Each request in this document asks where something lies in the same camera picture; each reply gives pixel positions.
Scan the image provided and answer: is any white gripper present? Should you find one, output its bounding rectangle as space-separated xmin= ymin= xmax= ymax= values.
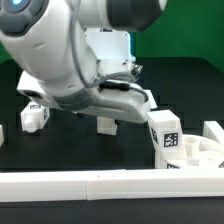
xmin=59 ymin=81 xmax=151 ymax=123

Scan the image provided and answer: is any white left fence block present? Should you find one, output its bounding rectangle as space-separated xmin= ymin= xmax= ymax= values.
xmin=0 ymin=125 xmax=4 ymax=147

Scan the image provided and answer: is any grey corrugated arm cable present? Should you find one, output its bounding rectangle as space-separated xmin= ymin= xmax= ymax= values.
xmin=68 ymin=0 xmax=149 ymax=103

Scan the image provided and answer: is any white fence block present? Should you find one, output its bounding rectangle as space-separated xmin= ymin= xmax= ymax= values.
xmin=203 ymin=121 xmax=224 ymax=145
xmin=0 ymin=125 xmax=4 ymax=147

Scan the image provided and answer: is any white right fence block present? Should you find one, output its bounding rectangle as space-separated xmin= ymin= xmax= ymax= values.
xmin=203 ymin=121 xmax=224 ymax=145

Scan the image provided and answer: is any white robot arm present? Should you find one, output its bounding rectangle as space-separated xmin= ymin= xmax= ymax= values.
xmin=0 ymin=0 xmax=167 ymax=123

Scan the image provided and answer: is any white round stool seat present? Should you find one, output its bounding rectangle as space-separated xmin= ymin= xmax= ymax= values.
xmin=155 ymin=135 xmax=224 ymax=169

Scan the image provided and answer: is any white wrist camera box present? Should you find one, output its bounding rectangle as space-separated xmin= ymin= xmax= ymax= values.
xmin=17 ymin=71 xmax=59 ymax=109

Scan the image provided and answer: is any white front fence rail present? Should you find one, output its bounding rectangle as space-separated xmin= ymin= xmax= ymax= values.
xmin=0 ymin=169 xmax=224 ymax=203

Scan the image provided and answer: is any white marker sheet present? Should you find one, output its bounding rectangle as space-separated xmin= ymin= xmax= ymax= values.
xmin=145 ymin=90 xmax=158 ymax=110

